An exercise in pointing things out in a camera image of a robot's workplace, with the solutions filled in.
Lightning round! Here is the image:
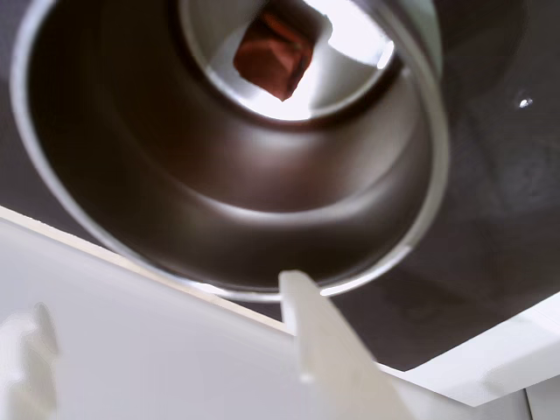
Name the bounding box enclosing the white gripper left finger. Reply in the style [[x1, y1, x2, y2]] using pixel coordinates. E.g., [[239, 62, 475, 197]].
[[0, 205, 316, 420]]

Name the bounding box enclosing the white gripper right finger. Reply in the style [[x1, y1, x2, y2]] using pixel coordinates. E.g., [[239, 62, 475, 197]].
[[279, 269, 415, 420]]

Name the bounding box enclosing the red cube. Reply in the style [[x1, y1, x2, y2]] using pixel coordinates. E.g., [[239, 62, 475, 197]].
[[231, 8, 317, 104]]

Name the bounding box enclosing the black glossy mat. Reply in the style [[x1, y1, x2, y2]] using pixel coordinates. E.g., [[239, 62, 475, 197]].
[[0, 0, 560, 373]]

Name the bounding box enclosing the metal mug with pale handle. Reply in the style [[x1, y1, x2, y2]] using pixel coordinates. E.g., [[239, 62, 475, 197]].
[[8, 0, 452, 304]]

